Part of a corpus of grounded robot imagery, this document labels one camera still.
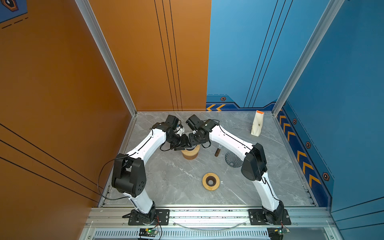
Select wooden dripper holder ring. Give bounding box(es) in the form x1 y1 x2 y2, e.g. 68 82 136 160
180 145 201 157

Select grey ribbed glass dripper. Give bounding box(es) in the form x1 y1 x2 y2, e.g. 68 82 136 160
225 152 243 168

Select coffee filter paper pack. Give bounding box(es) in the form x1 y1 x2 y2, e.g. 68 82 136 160
251 110 265 137

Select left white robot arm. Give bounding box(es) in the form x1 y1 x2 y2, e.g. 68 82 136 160
111 115 193 225

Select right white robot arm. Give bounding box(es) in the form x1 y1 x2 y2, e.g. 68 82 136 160
186 115 284 225

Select orange glass carafe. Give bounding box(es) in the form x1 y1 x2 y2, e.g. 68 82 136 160
182 151 199 160

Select left green circuit board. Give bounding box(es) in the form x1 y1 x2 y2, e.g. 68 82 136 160
138 228 160 240

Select green circuit board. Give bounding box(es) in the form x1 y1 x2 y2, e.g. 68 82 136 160
267 227 291 240
138 228 160 240

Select right green circuit board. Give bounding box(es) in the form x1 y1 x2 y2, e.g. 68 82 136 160
267 227 291 240

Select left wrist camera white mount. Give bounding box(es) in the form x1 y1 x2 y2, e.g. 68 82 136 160
175 126 185 136

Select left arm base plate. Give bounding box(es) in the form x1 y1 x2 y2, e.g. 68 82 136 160
128 209 170 226

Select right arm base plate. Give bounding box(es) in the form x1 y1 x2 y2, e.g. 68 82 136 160
248 209 292 226

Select front aluminium rail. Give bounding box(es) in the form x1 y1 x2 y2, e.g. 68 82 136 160
80 205 343 240

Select left aluminium corner post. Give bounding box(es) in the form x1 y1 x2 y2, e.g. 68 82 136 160
75 0 137 117

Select aluminium corner post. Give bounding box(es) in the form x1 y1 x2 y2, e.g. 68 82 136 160
75 0 137 117
272 0 345 117

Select right aluminium corner post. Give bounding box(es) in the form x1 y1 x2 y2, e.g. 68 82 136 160
272 0 345 117

